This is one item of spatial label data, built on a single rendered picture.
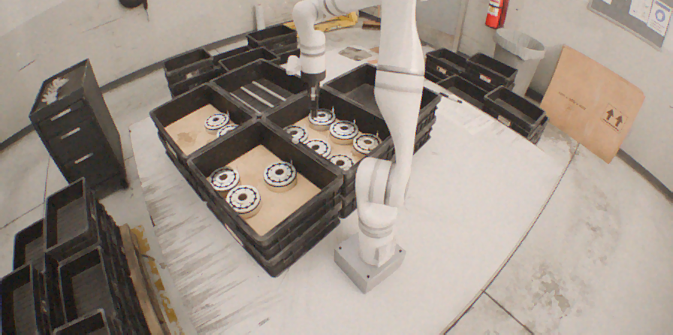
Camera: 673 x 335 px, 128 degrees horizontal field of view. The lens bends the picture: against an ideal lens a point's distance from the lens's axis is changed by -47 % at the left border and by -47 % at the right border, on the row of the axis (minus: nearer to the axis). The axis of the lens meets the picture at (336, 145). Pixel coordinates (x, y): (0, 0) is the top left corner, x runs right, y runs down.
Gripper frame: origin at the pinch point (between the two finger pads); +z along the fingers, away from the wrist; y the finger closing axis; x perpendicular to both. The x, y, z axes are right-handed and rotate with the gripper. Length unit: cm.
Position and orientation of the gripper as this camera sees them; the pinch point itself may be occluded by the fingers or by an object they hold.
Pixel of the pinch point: (314, 107)
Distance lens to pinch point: 96.6
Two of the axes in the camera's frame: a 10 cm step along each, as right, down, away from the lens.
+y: -0.4, -6.6, 7.5
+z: -0.2, 7.5, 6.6
